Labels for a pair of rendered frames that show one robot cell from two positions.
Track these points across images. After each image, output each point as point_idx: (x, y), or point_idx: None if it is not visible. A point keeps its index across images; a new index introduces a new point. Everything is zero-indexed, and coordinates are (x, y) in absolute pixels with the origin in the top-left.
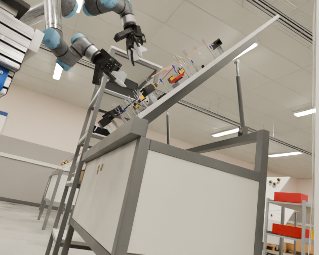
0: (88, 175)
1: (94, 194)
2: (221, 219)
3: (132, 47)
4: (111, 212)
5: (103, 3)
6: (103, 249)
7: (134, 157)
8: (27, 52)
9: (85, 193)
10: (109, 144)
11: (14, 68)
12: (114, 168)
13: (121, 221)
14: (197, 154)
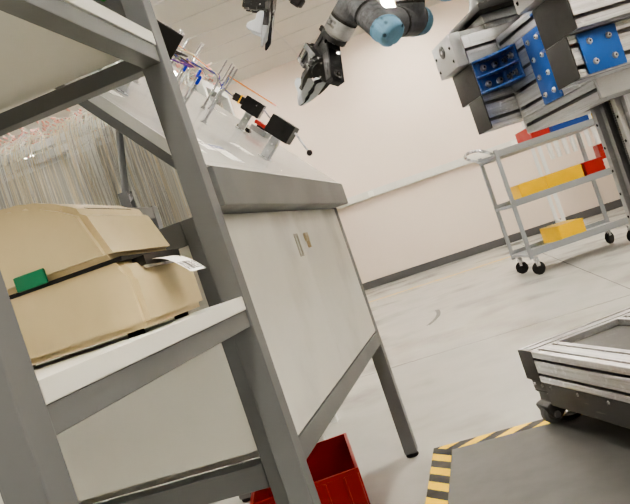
0: (267, 266)
1: (323, 297)
2: None
3: (262, 9)
4: (357, 298)
5: None
6: (372, 338)
7: (343, 231)
8: (453, 75)
9: (296, 314)
10: (329, 202)
11: (467, 106)
12: (330, 243)
13: (366, 296)
14: None
